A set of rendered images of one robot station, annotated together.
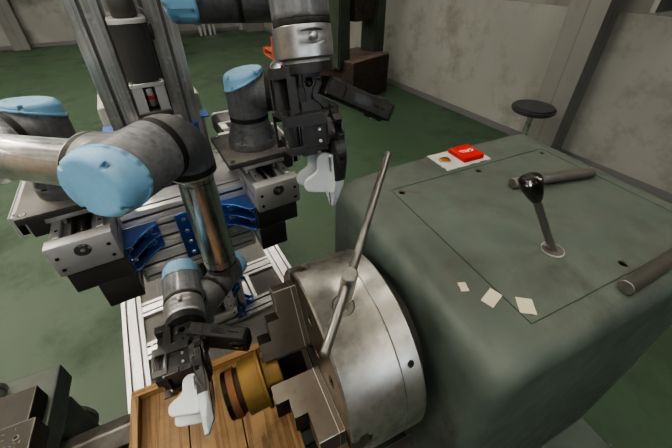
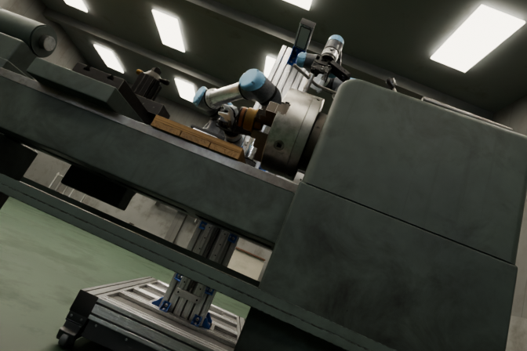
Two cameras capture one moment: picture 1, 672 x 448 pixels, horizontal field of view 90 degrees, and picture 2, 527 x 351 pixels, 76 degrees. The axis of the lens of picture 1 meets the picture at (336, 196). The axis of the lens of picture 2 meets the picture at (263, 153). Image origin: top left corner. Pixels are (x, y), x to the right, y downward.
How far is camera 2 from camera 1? 136 cm
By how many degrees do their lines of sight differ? 62
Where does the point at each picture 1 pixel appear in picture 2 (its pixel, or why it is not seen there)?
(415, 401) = (313, 108)
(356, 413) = (289, 94)
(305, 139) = (317, 66)
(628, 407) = not seen: outside the picture
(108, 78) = not seen: hidden behind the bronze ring
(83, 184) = (247, 75)
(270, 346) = not seen: hidden behind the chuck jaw
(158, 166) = (267, 84)
